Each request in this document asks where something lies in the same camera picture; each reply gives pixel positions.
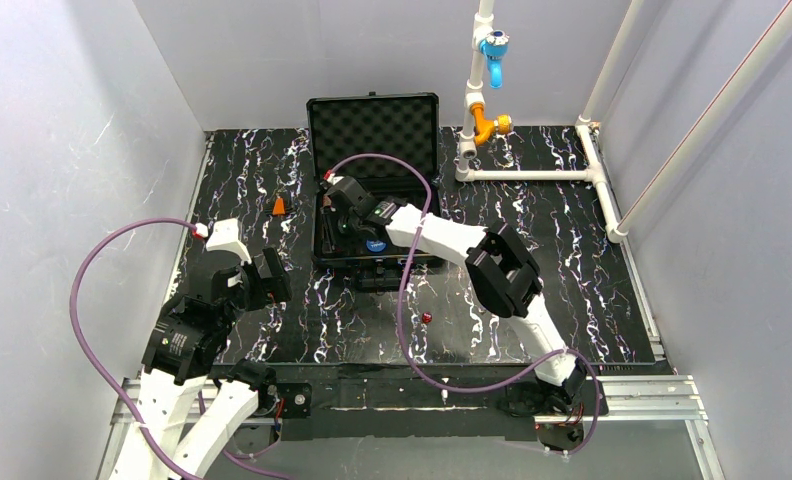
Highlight blue small blind button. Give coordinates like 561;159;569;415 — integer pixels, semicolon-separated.
365;240;388;254

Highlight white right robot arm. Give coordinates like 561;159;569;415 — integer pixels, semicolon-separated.
324;173;587;405

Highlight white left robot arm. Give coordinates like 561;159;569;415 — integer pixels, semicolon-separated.
110;219;292;479

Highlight black poker set case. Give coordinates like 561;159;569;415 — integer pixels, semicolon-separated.
306;92;441;293

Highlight orange black small clip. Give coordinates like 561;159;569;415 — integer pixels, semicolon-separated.
266;195;296;217

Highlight orange brass valve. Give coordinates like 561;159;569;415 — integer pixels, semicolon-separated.
469;102;513;146

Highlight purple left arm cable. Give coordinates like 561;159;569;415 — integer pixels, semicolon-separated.
69;218;298;480

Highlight blue valve handle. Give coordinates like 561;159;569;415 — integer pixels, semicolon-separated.
479;30;509;89

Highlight white pvc pipe frame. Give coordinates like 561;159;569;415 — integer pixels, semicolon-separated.
454;0;792;244

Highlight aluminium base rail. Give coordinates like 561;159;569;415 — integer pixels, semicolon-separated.
97;374;725;480

